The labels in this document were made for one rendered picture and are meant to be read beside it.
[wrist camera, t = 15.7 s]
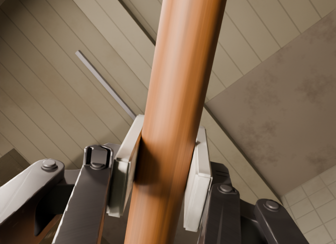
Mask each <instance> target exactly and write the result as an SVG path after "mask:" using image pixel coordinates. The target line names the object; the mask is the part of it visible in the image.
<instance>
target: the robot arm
mask: <svg viewBox="0 0 336 244"><path fill-rule="evenodd" d="M144 117H145V116H144V115H140V114H139V115H138V116H137V117H136V118H135V120H134V122H133V124H132V126H131V128H130V130H129V132H128V134H127V135H126V137H125V139H124V141H123V143H122V145H118V144H113V143H106V144H104V145H99V144H94V145H89V146H86V147H85V149H84V158H83V166H82V168H81V169H78V170H65V165H64V163H63V162H62V161H59V160H55V159H43V160H39V161H37V162H35V163H33V164H32V165H31V166H29V167H28V168H27V169H25V170H24V171H22V172H21V173H20V174H18V175H17V176H15V177H14V178H13V179H11V180H10V181H9V182H7V183H6V184H4V185H3V186H2V187H0V244H39V243H40V242H41V240H42V239H43V238H44V237H45V236H46V234H47V233H48V232H49V231H50V230H51V228H52V227H53V226H54V225H55V224H56V222H57V221H58V220H59V219H60V217H61V215H63V217H62V219H61V222H60V224H59V227H58V229H57V232H56V235H55V237H54V240H53V242H52V244H101V238H102V232H103V227H104V221H105V216H106V213H108V215H109V216H113V217H119V218H120V216H123V213H124V210H125V207H126V204H127V201H128V198H129V195H130V192H131V188H132V185H133V182H134V179H135V173H136V167H137V161H138V154H139V148H140V142H141V136H142V129H143V123H144ZM106 208H107V212H106ZM201 223H202V226H201ZM183 227H184V228H185V230H188V231H193V232H197V231H199V230H200V227H201V230H200V234H199V238H198V242H197V244H309V243H308V241H307V240H306V238H305V237H304V235H303V234H302V232H301V231H300V229H299V228H298V226H297V225H296V223H295V222H294V221H293V219H292V218H291V216H290V215H289V213H288V212H287V210H286V209H285V208H284V207H283V206H282V205H281V204H279V203H278V202H276V201H274V200H269V199H259V200H257V202H256V204H255V205H253V204H251V203H248V202H246V201H244V200H242V199H240V194H239V191H238V190H237V189H236V188H234V187H233V186H232V182H231V178H230V175H229V170H228V168H227V167H226V166H225V165H224V164H222V163H217V162H211V161H210V154H209V147H208V140H207V133H206V129H205V127H204V126H199V129H198V133H197V138H196V143H195V147H194V151H193V156H192V161H191V165H190V170H189V174H188V179H187V183H186V188H185V199H184V224H183Z"/></svg>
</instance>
